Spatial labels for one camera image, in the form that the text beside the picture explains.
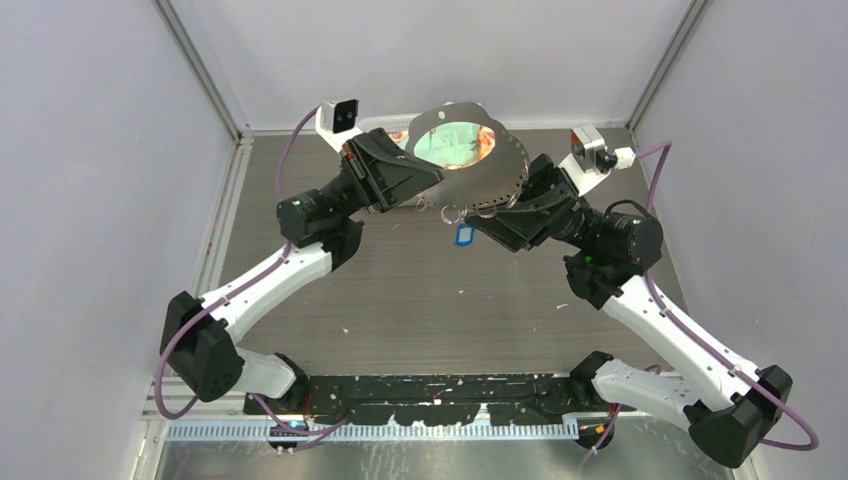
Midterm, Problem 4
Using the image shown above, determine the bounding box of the perforated metal key plate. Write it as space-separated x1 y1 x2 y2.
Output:
405 102 529 209

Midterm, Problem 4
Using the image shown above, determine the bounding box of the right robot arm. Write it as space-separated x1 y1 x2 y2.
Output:
467 155 793 468

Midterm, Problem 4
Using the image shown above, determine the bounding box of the green patterned cloth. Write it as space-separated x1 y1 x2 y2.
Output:
414 122 482 169

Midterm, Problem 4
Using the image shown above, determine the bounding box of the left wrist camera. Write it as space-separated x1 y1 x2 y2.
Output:
315 98 362 152

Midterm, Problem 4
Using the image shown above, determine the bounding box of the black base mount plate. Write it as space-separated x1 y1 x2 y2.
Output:
266 372 615 427

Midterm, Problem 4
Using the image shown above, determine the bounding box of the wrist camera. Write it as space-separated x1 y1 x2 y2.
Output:
315 98 362 152
558 124 636 197

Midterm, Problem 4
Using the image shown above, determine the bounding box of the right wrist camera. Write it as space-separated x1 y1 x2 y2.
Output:
558 124 636 197

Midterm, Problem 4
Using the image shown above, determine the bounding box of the blue plastic key tag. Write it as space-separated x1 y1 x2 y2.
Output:
454 223 476 247

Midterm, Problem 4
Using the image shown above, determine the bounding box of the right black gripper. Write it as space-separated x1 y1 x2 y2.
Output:
457 152 604 253

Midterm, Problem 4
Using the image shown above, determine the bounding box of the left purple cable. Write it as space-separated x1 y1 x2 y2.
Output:
154 105 323 421

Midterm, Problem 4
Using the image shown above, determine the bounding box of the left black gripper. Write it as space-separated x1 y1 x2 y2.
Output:
322 128 445 224

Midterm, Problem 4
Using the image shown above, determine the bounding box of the white perforated plastic basket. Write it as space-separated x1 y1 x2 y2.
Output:
357 113 419 149

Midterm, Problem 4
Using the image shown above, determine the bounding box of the orange patterned cloth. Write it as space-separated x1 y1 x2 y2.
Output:
477 126 496 159

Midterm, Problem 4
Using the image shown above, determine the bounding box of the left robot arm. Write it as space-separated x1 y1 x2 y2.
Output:
153 128 530 414

